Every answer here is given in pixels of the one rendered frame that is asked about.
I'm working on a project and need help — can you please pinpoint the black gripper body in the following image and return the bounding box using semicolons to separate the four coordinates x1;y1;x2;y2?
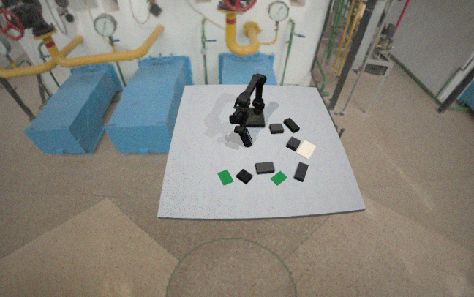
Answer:
234;113;249;134

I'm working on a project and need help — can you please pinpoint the flat green rectangular card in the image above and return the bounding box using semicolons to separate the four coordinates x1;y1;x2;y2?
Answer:
217;170;234;185

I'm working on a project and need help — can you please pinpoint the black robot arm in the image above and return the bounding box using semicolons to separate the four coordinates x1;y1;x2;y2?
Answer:
229;73;267;124

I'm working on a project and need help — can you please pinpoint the cream flat square tile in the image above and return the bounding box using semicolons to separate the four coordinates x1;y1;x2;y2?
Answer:
296;140;316;159

